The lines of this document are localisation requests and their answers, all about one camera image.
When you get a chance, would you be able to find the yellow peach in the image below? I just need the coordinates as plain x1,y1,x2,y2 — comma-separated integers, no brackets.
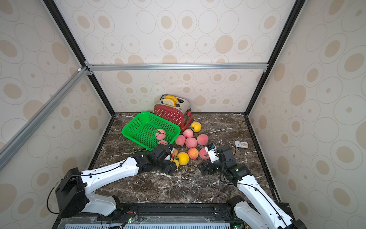
173,159,180,168
190,122,202,133
177,152,190,166

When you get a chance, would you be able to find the pink peach front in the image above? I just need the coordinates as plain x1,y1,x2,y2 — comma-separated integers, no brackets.
155,129,166,140

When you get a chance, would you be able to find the green plastic basket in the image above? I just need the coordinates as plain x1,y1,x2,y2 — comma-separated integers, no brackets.
122,112,181,150

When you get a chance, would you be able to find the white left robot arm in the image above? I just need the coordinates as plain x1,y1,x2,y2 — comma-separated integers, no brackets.
55,144,177,219

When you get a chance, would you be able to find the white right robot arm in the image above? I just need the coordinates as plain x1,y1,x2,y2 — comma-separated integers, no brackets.
197,144,306,229

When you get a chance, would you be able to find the red orange peach with leaf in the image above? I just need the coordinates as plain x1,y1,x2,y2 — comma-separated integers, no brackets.
172,149,178,158

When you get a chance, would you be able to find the pink peach near right gripper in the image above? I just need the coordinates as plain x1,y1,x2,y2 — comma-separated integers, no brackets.
199,148,210,160

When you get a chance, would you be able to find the white drycake snack packet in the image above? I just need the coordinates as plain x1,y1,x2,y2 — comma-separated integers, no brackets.
234,141,249,149

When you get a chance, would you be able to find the pink peach left cluster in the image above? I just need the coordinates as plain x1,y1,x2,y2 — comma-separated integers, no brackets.
175,135,186,146

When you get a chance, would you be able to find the pink peach right cluster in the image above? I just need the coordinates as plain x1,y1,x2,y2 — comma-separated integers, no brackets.
196,134,209,146

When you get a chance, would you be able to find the pink peach centre cluster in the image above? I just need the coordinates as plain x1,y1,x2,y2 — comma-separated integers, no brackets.
185,137,198,148

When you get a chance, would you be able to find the yellow peach by toaster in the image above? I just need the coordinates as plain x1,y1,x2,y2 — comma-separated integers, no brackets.
190,122,202,133

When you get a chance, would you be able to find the red polka dot toaster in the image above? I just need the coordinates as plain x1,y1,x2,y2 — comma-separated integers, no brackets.
154,94,193,132

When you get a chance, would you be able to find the toast slice front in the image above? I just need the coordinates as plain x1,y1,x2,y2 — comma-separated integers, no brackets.
162,98,176,107

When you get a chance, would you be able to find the toast slice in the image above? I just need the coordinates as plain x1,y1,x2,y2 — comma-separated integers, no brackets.
165,95,179,103
162,98,176,107

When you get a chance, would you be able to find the toast slice back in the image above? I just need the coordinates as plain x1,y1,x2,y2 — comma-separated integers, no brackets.
165,95,179,103

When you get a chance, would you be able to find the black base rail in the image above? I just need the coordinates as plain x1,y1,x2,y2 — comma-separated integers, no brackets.
61,203,244,225

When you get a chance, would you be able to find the aluminium rail back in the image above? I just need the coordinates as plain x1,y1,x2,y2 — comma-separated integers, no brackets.
88,63,268,71

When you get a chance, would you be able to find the aluminium rail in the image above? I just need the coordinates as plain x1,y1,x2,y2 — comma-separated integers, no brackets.
1,66,88,169
88,63,268,71

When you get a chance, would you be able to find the aluminium rail left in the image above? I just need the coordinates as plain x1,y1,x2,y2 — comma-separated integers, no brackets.
1,66,88,169

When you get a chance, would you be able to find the black corner frame post right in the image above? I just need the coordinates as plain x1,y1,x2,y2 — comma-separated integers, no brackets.
245,0,306,117

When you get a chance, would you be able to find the black corner frame post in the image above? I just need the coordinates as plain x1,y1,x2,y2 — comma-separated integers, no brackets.
43,0,116,116
245,0,306,117

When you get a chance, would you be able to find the black corner frame post left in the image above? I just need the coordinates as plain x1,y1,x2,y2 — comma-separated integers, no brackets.
43,0,116,116

